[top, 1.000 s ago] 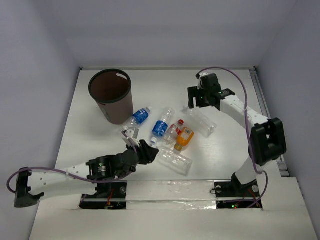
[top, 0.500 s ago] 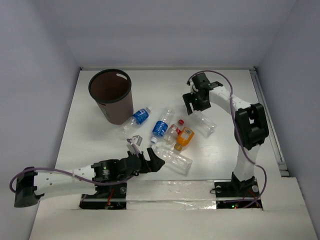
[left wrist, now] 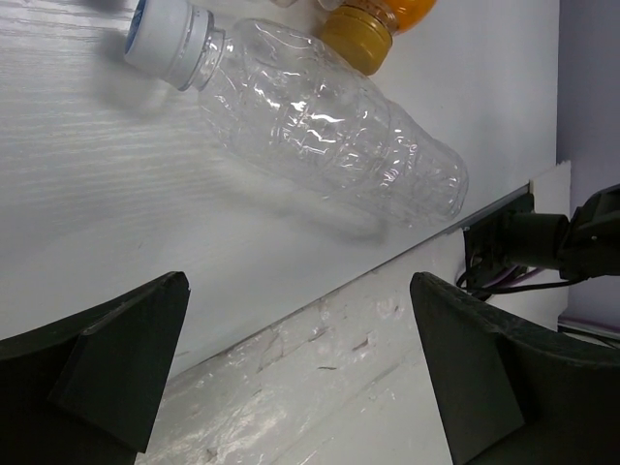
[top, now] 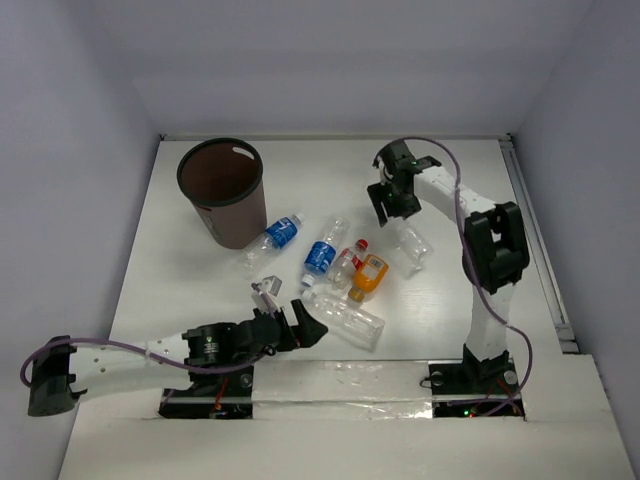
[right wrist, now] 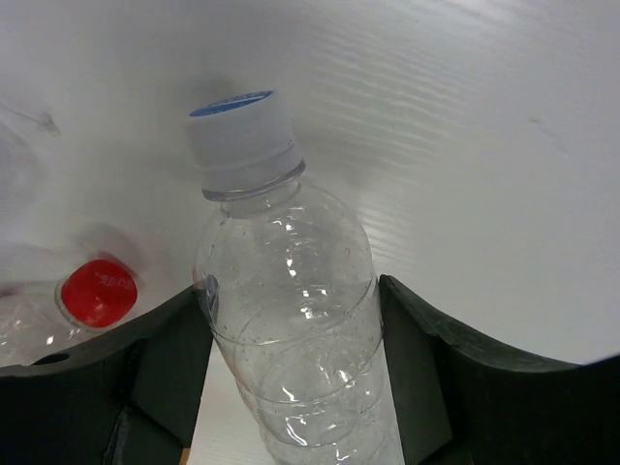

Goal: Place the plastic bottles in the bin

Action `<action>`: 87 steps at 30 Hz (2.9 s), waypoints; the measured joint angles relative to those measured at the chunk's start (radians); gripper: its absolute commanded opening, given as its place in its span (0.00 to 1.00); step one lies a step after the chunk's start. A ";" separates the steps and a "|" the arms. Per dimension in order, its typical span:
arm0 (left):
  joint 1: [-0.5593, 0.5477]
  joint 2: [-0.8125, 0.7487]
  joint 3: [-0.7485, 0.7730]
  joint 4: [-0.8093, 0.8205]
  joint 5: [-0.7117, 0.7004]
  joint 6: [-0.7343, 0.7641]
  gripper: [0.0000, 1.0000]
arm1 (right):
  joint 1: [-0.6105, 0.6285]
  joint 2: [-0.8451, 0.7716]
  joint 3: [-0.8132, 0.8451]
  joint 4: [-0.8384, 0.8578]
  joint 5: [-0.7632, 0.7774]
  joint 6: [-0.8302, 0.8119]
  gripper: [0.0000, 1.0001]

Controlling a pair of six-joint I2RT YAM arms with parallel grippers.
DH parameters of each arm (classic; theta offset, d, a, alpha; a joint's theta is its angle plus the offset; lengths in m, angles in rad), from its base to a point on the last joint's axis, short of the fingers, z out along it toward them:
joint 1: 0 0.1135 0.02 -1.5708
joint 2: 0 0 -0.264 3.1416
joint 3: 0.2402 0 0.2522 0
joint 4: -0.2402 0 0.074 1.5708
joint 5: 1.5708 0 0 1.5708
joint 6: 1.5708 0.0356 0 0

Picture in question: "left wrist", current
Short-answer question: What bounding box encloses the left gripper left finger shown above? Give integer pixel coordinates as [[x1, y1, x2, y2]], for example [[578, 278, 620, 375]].
[[1, 271, 189, 464]]

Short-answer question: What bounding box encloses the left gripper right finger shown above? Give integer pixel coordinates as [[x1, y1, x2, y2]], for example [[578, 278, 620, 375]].
[[410, 272, 619, 464]]

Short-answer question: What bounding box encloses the clear bottle white cap front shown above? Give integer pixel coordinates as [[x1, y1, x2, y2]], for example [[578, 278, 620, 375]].
[[124, 1, 468, 226]]

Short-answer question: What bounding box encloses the orange juice bottle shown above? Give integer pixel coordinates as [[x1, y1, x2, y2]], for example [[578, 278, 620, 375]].
[[319, 0, 436, 76]]

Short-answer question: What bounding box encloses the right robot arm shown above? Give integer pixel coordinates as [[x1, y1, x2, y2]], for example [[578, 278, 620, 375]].
[[456, 185, 619, 295]]

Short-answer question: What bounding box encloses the white foam strip with tape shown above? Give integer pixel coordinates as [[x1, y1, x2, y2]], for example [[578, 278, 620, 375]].
[[135, 162, 573, 465]]

